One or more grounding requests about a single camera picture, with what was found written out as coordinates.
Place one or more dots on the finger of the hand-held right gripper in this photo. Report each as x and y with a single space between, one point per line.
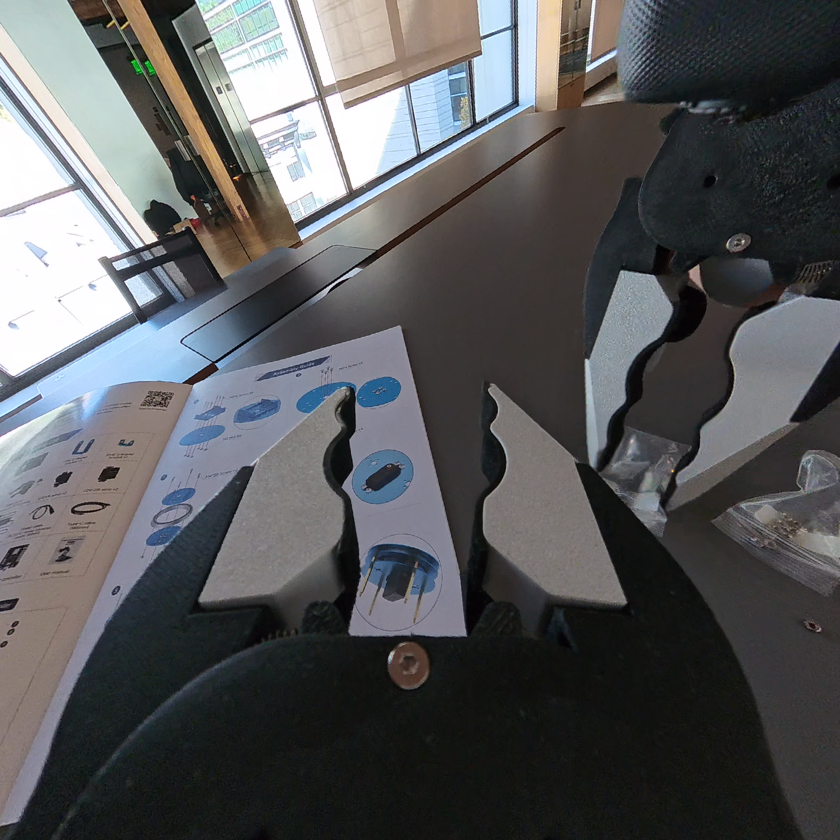
630 328
761 380

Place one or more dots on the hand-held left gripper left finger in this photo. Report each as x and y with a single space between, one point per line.
289 512

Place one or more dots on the beige roller blind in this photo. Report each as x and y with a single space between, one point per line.
400 39

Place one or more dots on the dark wooden chair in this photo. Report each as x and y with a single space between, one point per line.
170 262

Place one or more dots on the large window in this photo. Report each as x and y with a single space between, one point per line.
52 275
354 144

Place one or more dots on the black backpack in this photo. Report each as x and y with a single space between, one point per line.
162 216

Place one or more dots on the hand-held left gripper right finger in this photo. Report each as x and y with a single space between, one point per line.
551 525

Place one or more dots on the green exit sign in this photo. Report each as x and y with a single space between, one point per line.
142 67

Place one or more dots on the small clear plastic zip bag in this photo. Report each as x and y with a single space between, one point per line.
640 459

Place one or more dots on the clear plastic bag with parts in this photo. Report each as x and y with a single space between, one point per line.
787 525

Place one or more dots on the assembly guide booklet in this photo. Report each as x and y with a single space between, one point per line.
394 426

